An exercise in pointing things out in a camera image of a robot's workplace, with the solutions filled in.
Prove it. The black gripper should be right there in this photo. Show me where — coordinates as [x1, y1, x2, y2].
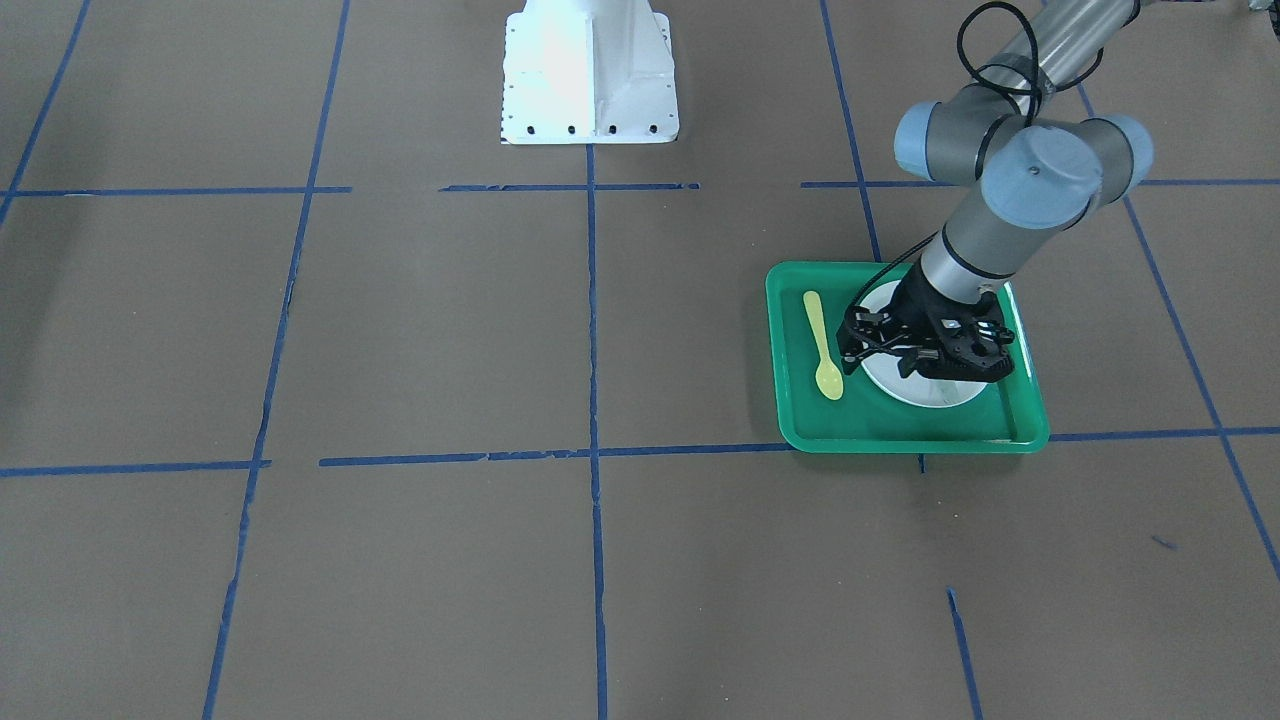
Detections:
[836, 264, 1016, 384]

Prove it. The yellow plastic spoon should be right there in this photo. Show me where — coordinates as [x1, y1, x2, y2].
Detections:
[803, 290, 844, 401]

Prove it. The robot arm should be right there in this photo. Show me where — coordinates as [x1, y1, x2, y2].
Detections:
[835, 1, 1155, 384]

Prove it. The white round plate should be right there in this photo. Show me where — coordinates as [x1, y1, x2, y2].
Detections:
[858, 281, 991, 409]

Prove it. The green plastic tray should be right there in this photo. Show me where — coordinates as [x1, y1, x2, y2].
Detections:
[765, 261, 1050, 454]

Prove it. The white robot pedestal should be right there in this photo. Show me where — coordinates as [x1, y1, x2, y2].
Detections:
[499, 1, 681, 145]

